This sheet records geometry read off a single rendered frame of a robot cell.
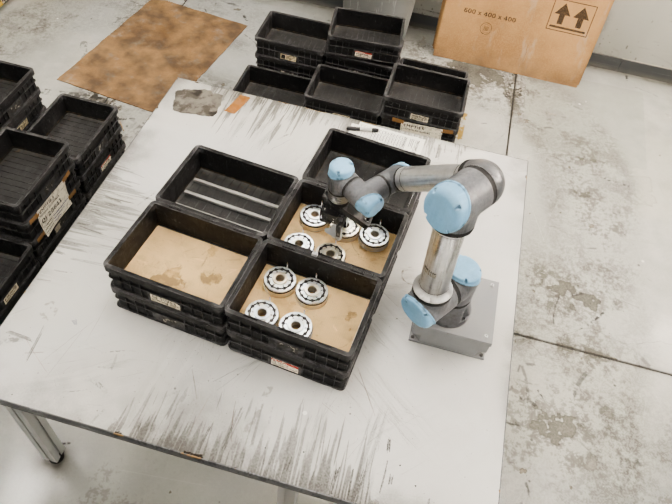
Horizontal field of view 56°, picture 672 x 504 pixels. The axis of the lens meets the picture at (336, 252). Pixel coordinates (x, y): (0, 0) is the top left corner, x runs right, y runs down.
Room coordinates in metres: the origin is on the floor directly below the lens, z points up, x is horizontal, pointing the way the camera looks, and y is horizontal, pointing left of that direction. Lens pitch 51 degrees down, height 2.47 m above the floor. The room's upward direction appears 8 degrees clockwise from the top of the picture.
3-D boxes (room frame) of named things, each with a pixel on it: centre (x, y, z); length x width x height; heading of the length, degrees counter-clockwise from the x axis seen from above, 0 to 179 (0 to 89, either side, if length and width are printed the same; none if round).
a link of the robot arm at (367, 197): (1.31, -0.07, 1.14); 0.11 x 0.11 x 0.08; 48
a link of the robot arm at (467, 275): (1.18, -0.38, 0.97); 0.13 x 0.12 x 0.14; 138
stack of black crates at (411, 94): (2.65, -0.34, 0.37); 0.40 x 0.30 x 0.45; 82
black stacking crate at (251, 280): (1.07, 0.07, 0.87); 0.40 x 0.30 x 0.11; 76
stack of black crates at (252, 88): (2.77, 0.46, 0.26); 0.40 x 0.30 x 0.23; 82
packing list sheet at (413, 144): (2.05, -0.14, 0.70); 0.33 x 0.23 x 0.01; 82
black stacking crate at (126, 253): (1.17, 0.46, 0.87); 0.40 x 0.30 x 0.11; 76
